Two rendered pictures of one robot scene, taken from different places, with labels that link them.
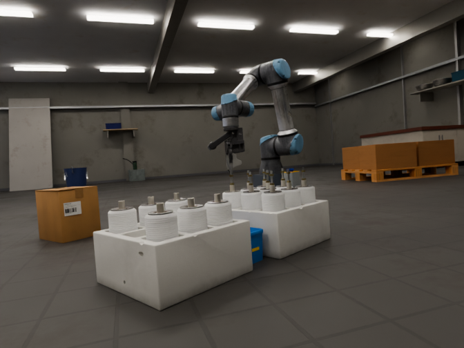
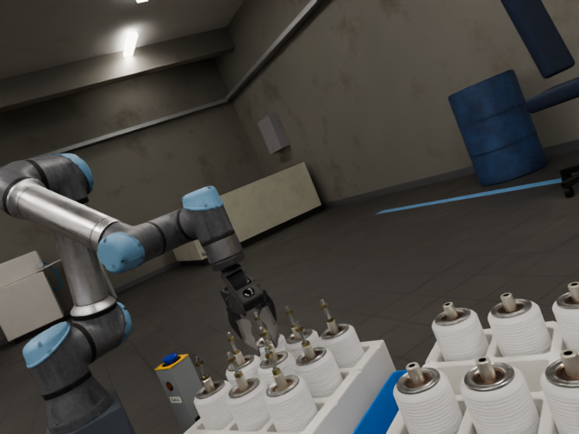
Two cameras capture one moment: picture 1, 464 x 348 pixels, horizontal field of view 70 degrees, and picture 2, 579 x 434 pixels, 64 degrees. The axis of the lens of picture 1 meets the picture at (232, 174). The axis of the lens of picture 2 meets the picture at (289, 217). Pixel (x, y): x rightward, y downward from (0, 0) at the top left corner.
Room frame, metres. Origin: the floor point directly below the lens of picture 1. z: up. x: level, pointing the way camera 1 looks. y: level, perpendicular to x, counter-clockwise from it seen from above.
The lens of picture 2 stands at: (1.52, 0.96, 0.65)
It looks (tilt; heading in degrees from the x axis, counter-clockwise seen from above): 5 degrees down; 263
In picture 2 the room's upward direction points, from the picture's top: 23 degrees counter-clockwise
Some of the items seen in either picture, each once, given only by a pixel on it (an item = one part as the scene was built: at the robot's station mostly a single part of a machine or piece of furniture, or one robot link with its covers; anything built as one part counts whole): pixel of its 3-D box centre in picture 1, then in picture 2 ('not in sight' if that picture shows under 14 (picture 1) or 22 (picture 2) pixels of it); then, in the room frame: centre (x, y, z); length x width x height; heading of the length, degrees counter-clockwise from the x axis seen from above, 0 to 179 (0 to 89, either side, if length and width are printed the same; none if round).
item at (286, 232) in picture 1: (270, 223); (298, 418); (1.54, -0.16, 0.09); 0.39 x 0.39 x 0.18; 45
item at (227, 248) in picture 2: (230, 123); (221, 250); (1.55, -0.01, 0.57); 0.08 x 0.08 x 0.05
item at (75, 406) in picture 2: (271, 165); (74, 399); (2.03, -0.24, 0.35); 0.15 x 0.15 x 0.10
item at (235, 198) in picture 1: (233, 210); (299, 424); (1.55, 0.00, 0.16); 0.10 x 0.10 x 0.18
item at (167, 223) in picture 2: (239, 109); (170, 231); (1.64, -0.06, 0.64); 0.11 x 0.11 x 0.08; 50
